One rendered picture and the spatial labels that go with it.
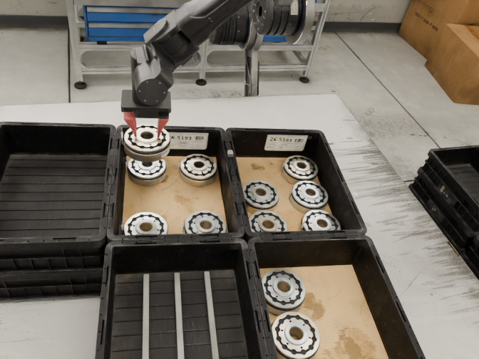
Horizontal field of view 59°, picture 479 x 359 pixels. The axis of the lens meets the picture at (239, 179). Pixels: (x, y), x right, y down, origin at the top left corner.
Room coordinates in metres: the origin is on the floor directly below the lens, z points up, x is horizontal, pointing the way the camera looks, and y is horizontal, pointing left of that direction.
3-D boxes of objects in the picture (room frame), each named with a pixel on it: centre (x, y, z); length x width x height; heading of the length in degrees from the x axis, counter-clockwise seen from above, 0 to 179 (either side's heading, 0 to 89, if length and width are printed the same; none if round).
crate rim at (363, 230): (0.84, -0.13, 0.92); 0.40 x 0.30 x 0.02; 16
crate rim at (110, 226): (0.76, 0.16, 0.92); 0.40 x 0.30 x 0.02; 16
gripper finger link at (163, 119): (0.74, 0.21, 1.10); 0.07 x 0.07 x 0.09; 16
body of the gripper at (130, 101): (0.74, 0.23, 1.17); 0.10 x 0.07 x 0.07; 106
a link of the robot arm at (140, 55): (0.73, 0.22, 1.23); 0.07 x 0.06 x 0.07; 24
